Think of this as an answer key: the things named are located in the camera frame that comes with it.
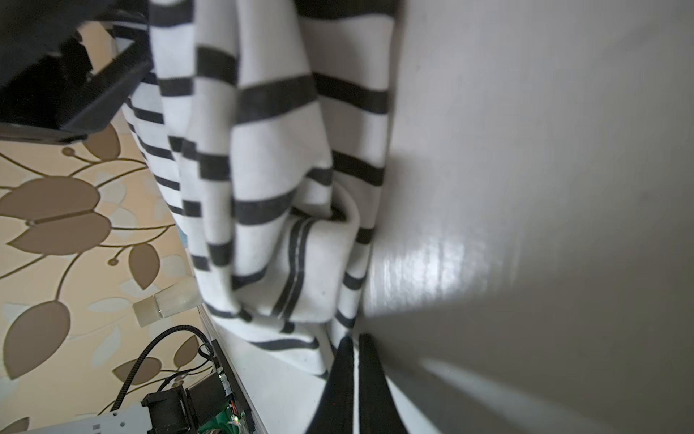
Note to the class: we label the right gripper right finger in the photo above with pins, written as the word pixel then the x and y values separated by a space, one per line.
pixel 377 410

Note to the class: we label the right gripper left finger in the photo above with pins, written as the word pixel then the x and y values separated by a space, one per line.
pixel 335 410

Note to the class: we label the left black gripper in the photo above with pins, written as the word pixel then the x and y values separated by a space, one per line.
pixel 45 95

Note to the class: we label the black white striped tank top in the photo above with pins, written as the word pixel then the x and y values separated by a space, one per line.
pixel 266 126

